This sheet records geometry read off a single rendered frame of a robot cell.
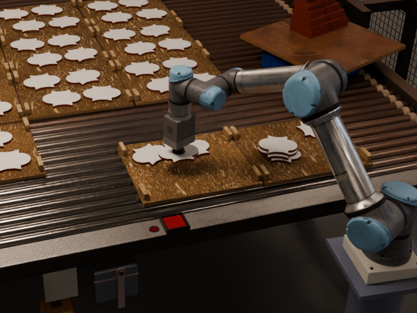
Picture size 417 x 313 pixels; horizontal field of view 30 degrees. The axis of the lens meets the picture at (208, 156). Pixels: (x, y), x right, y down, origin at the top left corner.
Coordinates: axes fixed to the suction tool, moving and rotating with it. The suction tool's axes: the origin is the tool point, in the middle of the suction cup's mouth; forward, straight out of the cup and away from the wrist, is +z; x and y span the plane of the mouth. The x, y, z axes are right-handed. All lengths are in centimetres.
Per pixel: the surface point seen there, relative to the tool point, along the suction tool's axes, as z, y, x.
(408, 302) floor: 100, -101, 48
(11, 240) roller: 8, 61, -8
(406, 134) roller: 8, -82, 39
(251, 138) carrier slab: 6.0, -33.4, 3.7
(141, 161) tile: 5.0, 7.0, -10.5
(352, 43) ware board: -4, -111, -8
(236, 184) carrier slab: 6.0, -8.0, 19.2
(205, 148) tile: 5.0, -15.0, -1.9
